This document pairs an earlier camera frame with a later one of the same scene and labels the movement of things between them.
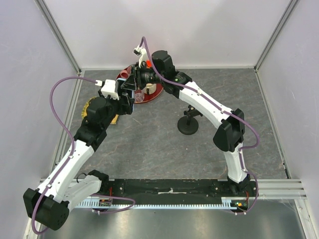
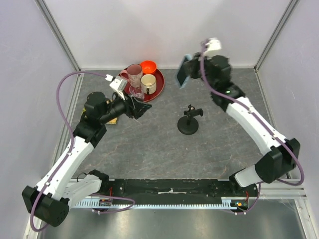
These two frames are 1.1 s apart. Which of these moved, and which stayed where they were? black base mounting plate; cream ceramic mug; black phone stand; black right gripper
Moved: black right gripper
Stayed: black base mounting plate; black phone stand; cream ceramic mug
